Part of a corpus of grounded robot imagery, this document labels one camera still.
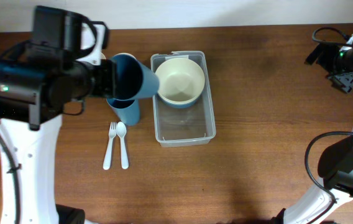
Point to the cream cup back right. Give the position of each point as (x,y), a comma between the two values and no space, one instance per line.
(127,54)

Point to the clear plastic container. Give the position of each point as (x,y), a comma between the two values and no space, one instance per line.
(189,126)

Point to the white plastic fork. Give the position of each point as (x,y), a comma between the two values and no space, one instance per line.
(108,154)

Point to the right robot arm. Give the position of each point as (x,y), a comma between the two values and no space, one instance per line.
(334,186)

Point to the blue cup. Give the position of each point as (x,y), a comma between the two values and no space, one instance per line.
(134,80)
(127,111)

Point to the blue bowl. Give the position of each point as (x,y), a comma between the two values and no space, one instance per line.
(180,106)

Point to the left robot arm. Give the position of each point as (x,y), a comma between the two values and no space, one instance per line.
(28,162)

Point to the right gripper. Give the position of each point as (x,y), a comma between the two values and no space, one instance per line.
(345,82)

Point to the white plastic spoon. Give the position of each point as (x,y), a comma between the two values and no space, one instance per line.
(121,131)

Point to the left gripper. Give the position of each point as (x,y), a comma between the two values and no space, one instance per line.
(109,73)

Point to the cream bowl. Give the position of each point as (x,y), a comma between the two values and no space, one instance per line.
(178,99)
(180,75)

